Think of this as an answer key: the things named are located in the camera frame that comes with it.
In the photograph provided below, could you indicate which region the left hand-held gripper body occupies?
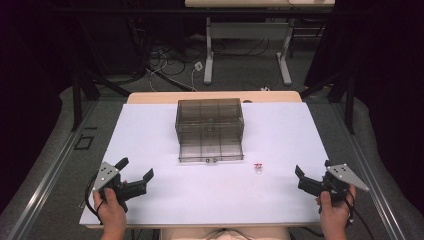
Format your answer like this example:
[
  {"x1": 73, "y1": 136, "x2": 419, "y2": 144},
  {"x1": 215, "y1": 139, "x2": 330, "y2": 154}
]
[{"x1": 92, "y1": 161, "x2": 148, "y2": 213}]

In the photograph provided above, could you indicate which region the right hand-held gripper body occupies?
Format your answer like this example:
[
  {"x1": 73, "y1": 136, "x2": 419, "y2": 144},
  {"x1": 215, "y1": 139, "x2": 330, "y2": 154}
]
[{"x1": 297, "y1": 163, "x2": 371, "y2": 204}]

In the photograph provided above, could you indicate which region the smoky clear plastic drawer cabinet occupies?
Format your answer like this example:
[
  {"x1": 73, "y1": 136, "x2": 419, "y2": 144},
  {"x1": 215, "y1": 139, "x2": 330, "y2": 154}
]
[{"x1": 174, "y1": 97, "x2": 245, "y2": 145}]

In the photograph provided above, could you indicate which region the person's left hand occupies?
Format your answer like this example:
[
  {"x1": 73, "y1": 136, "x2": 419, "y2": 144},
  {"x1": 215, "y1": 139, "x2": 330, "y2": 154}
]
[{"x1": 92, "y1": 180, "x2": 128, "y2": 234}]

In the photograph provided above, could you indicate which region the person's right hand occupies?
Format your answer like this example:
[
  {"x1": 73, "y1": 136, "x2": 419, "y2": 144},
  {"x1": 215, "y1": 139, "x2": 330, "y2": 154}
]
[{"x1": 315, "y1": 184, "x2": 357, "y2": 234}]

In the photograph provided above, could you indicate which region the white table board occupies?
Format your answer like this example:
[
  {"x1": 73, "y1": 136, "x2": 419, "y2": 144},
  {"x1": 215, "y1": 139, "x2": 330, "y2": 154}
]
[{"x1": 79, "y1": 101, "x2": 330, "y2": 228}]

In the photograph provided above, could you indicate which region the black metal stand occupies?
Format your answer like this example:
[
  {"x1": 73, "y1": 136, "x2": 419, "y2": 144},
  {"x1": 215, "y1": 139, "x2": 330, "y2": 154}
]
[
  {"x1": 49, "y1": 13, "x2": 132, "y2": 132},
  {"x1": 299, "y1": 13, "x2": 357, "y2": 136}
]

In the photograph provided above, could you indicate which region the light wooden table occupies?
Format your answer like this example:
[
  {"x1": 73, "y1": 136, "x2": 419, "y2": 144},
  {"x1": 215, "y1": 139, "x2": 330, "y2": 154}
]
[{"x1": 126, "y1": 90, "x2": 303, "y2": 105}]

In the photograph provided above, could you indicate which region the person's lap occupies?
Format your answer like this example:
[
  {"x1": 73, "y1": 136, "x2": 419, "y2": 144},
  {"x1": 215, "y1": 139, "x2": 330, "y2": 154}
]
[{"x1": 161, "y1": 226, "x2": 292, "y2": 240}]

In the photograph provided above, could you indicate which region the white desk with metal legs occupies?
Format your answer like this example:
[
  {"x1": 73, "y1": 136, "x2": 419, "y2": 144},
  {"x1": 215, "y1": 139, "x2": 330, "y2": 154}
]
[{"x1": 184, "y1": 0, "x2": 336, "y2": 86}]

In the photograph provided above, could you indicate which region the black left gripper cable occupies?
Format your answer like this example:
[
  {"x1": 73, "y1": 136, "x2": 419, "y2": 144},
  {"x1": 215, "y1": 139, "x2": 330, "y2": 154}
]
[{"x1": 84, "y1": 174, "x2": 105, "y2": 225}]

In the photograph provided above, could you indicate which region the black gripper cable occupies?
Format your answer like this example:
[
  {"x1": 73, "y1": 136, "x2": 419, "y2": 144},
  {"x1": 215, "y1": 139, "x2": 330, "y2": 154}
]
[
  {"x1": 84, "y1": 174, "x2": 105, "y2": 225},
  {"x1": 343, "y1": 188, "x2": 377, "y2": 240}
]

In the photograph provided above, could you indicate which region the grey metal floor rail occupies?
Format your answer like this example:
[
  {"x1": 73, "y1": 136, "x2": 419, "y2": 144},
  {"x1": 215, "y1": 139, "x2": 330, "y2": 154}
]
[
  {"x1": 332, "y1": 101, "x2": 408, "y2": 240},
  {"x1": 6, "y1": 99, "x2": 98, "y2": 240}
]

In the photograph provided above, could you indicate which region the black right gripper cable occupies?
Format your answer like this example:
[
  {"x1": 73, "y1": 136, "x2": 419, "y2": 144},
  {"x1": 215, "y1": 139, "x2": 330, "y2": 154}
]
[{"x1": 343, "y1": 188, "x2": 377, "y2": 240}]

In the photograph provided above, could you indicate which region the tangle of floor cables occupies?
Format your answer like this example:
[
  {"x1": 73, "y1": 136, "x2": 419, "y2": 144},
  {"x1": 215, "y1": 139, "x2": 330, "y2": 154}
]
[{"x1": 131, "y1": 19, "x2": 208, "y2": 94}]

